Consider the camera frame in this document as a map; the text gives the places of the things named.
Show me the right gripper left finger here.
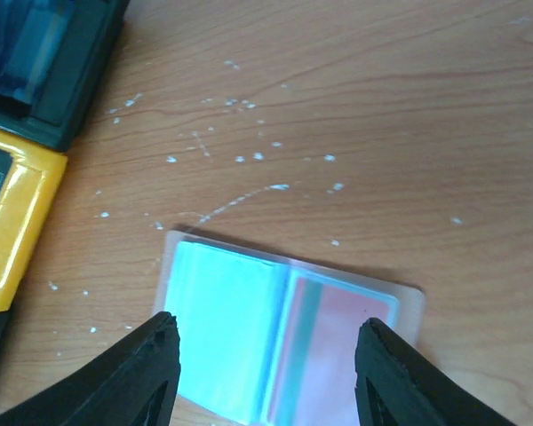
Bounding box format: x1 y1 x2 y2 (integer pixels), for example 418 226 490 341
0 312 180 425

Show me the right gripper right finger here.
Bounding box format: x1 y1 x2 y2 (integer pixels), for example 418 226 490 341
354 318 512 426

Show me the pink leather card holder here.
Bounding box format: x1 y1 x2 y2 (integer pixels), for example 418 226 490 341
154 231 425 425

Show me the three-compartment card bin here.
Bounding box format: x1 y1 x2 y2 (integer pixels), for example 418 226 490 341
0 1 128 341

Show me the red and white card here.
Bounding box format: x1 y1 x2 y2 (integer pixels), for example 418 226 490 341
266 269 399 425

